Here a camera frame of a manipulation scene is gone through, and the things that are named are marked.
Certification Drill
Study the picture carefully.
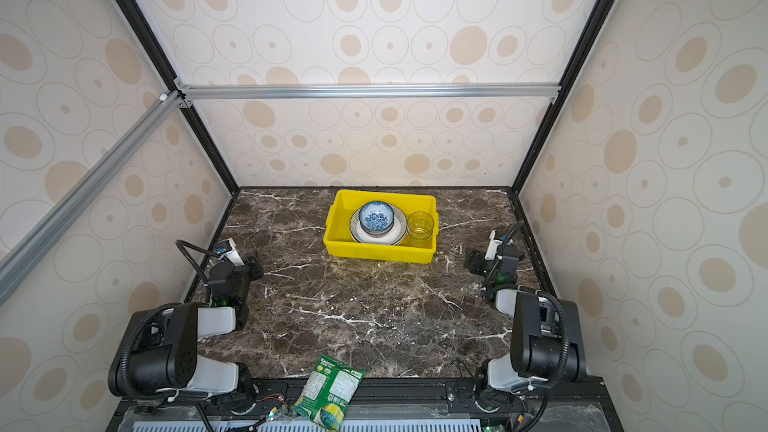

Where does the left aluminium frame bar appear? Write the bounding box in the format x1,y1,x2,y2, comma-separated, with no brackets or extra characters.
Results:
1,90,181,302

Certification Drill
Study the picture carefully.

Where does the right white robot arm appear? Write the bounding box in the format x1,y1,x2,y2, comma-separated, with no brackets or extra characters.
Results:
465,222,588,412

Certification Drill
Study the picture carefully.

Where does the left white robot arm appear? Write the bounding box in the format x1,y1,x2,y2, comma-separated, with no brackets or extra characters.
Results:
107,239,263,406

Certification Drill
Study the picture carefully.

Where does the yellow plastic bin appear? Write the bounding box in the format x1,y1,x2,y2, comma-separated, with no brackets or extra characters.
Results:
323,189,439,264

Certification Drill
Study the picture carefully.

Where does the horizontal aluminium frame bar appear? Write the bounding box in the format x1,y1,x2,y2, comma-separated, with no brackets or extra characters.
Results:
180,83,561,100

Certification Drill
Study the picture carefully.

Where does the yellow glass cup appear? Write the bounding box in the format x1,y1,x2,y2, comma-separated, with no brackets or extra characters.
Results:
407,211,435,249

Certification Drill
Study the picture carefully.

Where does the green snack bag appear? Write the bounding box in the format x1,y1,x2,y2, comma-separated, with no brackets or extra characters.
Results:
293,355,366,431

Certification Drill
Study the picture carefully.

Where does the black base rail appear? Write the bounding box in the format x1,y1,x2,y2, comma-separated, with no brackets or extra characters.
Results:
107,377,622,431

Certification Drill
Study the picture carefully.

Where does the blue floral pattern bowl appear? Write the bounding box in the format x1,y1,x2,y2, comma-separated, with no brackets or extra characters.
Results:
357,201,395,236

